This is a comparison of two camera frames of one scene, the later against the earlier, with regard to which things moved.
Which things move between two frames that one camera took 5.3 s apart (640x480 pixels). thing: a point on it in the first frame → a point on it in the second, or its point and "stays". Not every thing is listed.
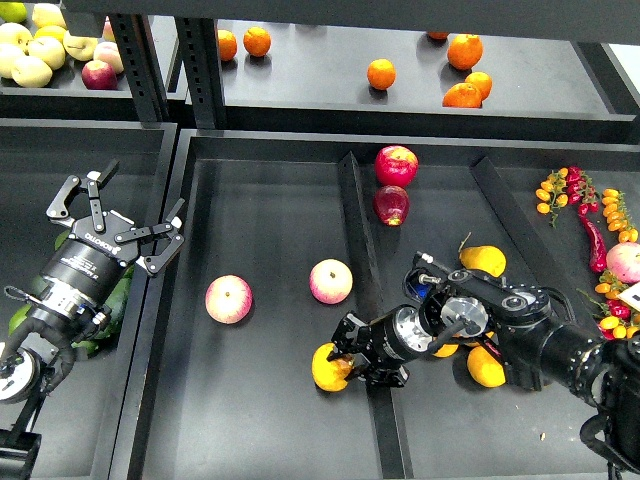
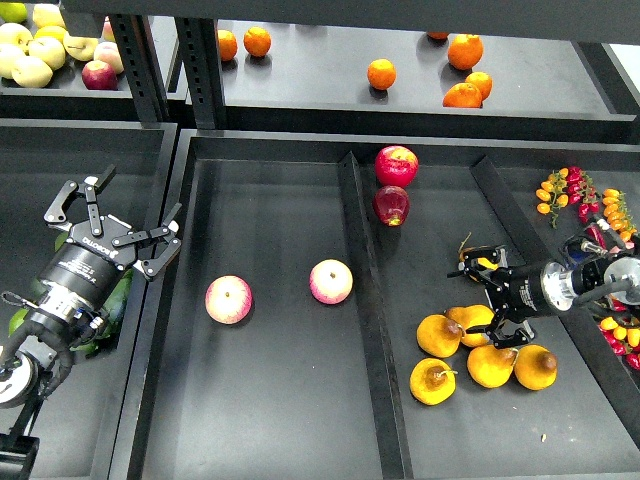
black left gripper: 90,261 stays
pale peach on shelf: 109,52 stays
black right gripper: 396,337 → 514,294
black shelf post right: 200,65 stays
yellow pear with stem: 330,375 → 432,381
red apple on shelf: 99,75 stays
